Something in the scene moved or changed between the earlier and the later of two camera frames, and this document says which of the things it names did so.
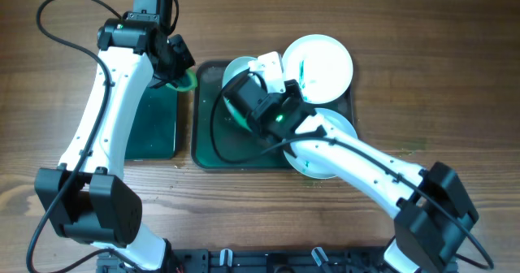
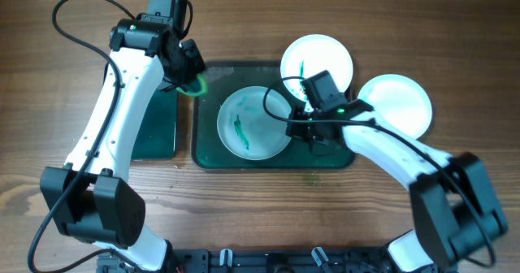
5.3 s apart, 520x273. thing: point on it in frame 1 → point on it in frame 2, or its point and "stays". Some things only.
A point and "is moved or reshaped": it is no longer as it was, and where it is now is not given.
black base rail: x=259 y=259 stays
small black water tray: x=152 y=129 stays
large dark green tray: x=219 y=142 stays
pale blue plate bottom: x=310 y=168 → x=244 y=127
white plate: x=234 y=68 → x=400 y=103
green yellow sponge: x=187 y=83 is moved or reshaped
